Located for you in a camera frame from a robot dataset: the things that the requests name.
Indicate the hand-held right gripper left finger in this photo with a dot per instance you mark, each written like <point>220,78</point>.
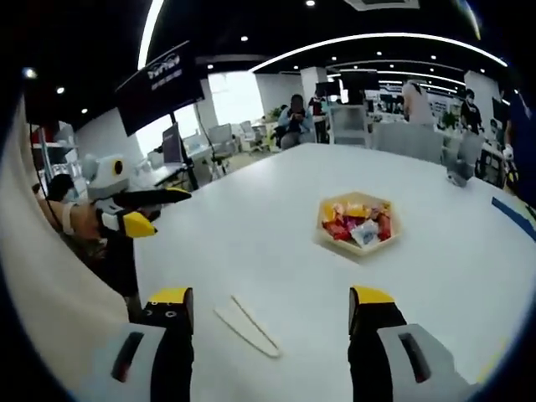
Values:
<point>171,335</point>

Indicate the straight ceiling light strip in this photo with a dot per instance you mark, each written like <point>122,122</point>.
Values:
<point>147,35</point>

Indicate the white storage shelf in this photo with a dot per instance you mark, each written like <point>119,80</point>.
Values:
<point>65,151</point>

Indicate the pile of food packets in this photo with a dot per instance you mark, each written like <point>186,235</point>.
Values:
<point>356,222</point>

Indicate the black display screen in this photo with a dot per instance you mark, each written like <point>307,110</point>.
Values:
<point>159,84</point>

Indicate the green potted plant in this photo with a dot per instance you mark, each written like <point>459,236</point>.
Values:
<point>450,119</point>

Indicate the grey office chair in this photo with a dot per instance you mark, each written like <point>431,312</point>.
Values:
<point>220,136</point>

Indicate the curved ceiling light strip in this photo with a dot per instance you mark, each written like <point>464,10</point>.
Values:
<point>398,36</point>

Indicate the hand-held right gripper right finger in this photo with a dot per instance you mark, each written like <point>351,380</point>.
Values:
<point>377,331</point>

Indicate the wooden food tongs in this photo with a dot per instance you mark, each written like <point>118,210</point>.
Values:
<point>238,329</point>

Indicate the ceiling air conditioner vent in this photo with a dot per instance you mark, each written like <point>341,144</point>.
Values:
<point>381,3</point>

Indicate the person's beige shirt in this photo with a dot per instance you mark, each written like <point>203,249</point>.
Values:
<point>50,285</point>

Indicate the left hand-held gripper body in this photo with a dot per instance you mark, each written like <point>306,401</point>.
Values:
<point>104,176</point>

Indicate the wooden hexagonal container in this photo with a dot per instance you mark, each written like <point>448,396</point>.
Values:
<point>360,250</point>

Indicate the white office desk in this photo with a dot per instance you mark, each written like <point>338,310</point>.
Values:
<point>165,171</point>

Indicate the small grey pouch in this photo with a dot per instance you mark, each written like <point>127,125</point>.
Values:
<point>460,176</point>

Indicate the person's left hand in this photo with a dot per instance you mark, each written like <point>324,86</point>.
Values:
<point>81,222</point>

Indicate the white mesh office chair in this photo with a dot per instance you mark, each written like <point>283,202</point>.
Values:
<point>349,125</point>

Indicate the black screen stand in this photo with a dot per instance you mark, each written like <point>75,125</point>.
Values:
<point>190,171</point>

